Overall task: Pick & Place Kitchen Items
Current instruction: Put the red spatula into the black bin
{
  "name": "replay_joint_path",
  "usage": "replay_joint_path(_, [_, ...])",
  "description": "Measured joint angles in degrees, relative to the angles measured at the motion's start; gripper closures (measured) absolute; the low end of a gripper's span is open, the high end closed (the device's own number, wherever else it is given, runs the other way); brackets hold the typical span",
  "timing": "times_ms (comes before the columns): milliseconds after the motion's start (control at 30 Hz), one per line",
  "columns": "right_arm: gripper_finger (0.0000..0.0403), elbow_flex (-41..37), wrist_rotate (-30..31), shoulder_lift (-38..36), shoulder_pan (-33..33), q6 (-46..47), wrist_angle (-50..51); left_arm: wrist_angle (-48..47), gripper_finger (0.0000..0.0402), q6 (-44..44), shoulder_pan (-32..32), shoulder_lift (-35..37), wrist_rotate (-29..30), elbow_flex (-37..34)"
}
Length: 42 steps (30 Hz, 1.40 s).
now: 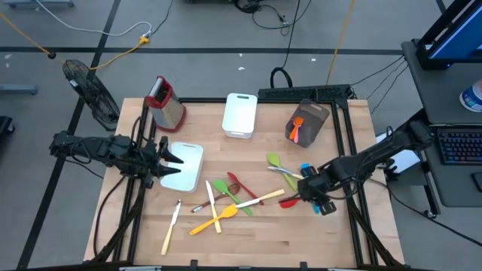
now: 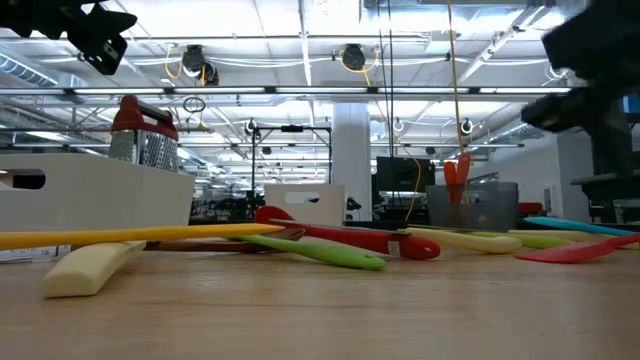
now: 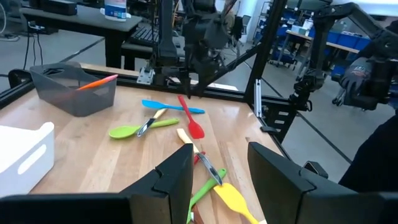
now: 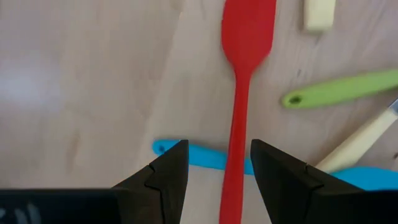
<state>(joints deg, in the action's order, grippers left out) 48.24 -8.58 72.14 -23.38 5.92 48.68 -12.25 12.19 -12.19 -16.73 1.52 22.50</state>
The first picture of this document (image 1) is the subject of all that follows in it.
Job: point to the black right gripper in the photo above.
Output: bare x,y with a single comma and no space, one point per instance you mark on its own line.
325,184

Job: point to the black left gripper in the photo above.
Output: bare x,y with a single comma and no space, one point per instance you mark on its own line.
148,160

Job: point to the blue silicone spatula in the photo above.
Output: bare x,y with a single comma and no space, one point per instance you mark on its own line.
305,168

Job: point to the green silicone spoon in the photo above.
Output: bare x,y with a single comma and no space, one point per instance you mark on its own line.
273,159

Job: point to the coral silicone spatula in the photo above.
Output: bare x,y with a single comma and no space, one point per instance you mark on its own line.
298,136

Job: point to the green silicone spatula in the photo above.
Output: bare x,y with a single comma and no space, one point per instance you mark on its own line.
221,185

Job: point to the red silicone spoon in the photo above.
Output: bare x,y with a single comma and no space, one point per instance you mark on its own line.
232,177

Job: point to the orange silicone spatula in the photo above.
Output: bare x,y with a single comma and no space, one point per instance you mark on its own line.
298,121

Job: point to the yellow silicone spatula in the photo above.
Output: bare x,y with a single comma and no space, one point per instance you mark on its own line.
227,212

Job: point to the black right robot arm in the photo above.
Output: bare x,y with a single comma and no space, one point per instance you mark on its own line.
376,152

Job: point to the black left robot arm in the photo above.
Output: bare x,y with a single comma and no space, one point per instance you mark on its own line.
94,148

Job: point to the large white plastic bin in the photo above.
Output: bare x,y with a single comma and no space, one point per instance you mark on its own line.
186,169

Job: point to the steel box grater red trim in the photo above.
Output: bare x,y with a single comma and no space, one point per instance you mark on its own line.
169,113

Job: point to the translucent grey plastic bin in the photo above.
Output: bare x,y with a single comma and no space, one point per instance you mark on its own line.
314,128

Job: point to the brown wooden spoon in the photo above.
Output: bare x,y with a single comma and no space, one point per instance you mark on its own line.
234,189

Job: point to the small white plastic bin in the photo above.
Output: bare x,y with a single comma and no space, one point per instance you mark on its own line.
241,113

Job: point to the black floor fan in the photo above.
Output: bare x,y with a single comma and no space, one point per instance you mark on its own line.
94,94

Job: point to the white flat sheet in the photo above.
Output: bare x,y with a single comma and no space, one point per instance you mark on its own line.
408,162

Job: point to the small black floor puck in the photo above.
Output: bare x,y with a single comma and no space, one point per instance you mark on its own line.
52,55

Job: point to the black keyboard blue backlight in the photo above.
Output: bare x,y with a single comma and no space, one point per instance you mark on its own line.
461,147

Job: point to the grey desk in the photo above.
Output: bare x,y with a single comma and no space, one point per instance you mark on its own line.
437,94

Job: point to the grey metal floor bar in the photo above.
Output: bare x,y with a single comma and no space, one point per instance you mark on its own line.
19,89

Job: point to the black chair caster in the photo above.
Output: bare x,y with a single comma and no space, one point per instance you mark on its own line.
5,124

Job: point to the blue white wipes canister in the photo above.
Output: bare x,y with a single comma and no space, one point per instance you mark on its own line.
472,97

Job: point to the black computer monitor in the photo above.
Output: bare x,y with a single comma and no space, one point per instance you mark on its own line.
459,37

